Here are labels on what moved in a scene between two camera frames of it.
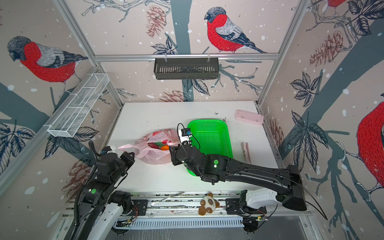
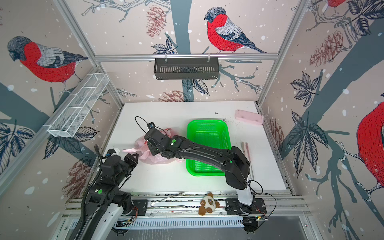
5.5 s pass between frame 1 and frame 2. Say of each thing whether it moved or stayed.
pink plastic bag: stayed
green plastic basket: stayed
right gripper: moved
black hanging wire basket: stayed
